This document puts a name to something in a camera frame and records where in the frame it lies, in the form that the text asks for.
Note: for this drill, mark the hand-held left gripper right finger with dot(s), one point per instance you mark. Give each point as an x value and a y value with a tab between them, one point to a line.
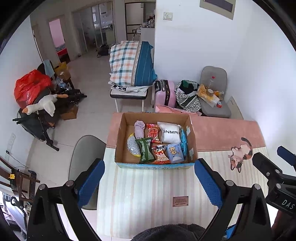
209	183

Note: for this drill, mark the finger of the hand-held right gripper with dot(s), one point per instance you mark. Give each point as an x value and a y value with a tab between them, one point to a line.
286	154
262	162

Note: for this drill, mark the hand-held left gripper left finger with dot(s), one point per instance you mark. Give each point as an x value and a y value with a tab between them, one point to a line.
90	183

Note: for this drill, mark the light blue tissue pack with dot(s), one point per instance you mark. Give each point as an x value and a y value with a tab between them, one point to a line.
175	153

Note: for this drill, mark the long blue packet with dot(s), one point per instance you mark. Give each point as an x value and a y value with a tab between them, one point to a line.
183	141

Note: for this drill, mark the red white cartoon snack packet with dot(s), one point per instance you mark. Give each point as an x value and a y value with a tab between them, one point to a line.
160	154

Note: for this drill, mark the sparkly blue yellow pouch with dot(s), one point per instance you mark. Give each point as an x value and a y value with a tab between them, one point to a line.
133	146

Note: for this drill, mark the white soft packet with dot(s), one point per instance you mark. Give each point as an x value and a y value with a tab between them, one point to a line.
170	133

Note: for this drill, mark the green snack packet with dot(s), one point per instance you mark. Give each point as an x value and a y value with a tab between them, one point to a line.
145	150

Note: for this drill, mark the purple sock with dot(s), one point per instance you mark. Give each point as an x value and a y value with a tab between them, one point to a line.
139	129

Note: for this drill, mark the red patterned snack packet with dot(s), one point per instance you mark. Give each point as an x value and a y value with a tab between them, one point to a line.
153	132

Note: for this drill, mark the grey round-backed chair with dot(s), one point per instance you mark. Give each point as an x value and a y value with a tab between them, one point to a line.
85	150

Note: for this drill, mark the striped pink cat print mat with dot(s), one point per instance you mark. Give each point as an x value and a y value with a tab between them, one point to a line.
148	197

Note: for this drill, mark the white leaning panel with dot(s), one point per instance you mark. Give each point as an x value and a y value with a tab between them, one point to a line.
235	109

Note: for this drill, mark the dark fleece garment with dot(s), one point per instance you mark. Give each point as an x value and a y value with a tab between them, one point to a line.
168	233

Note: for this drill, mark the dark wooden chair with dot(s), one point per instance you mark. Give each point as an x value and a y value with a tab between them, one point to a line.
23	183

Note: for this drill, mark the small red white box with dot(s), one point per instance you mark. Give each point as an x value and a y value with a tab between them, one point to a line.
219	105

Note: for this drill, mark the small brown cardboard box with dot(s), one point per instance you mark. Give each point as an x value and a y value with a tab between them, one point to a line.
69	112

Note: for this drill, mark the black folded stroller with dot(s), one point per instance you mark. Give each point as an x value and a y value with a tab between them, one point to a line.
34	126

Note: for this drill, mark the white tissue pack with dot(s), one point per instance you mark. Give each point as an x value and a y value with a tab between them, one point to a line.
211	100

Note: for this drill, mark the orange packet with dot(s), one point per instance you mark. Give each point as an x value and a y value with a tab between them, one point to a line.
219	93

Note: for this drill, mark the black white patterned bag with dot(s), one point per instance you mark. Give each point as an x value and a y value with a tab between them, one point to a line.
187	99

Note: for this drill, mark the brown tape roll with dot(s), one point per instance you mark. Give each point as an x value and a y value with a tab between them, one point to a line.
209	92

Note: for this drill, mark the white goose plush toy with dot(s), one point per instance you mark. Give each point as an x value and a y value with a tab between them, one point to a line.
46	105

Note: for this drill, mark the yellow snack bag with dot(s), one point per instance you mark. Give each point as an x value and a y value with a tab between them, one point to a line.
201	90

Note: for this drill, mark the clear plastic bottle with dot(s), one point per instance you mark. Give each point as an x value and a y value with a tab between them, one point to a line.
211	82

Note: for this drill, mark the white metal-legged bench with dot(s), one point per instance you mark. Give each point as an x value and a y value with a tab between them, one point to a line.
128	95

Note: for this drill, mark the pink suitcase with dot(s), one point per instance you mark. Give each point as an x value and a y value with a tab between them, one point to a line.
166	93

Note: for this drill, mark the grey cushioned chair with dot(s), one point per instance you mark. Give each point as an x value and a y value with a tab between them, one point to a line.
214	71

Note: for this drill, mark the folded white cloth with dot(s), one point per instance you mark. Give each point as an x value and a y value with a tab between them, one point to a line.
133	88

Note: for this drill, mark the red plastic bag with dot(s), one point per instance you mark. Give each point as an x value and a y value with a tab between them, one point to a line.
30	89

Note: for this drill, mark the yellow-lined cardboard box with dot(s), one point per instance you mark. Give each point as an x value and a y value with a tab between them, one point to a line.
62	70

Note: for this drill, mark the light blue cloth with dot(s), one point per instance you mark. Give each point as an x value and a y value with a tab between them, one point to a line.
48	67

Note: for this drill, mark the plaid blue pillow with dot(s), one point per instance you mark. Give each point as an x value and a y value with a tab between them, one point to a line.
129	63

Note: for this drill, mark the black floor bag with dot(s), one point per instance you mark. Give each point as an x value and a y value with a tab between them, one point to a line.
103	50

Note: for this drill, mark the white wall power strip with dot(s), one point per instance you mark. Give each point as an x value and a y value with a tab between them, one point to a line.
11	142

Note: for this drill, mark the grey wall panel box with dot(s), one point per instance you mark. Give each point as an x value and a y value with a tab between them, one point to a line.
217	7

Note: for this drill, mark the white wall switch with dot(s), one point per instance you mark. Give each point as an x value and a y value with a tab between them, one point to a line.
167	16

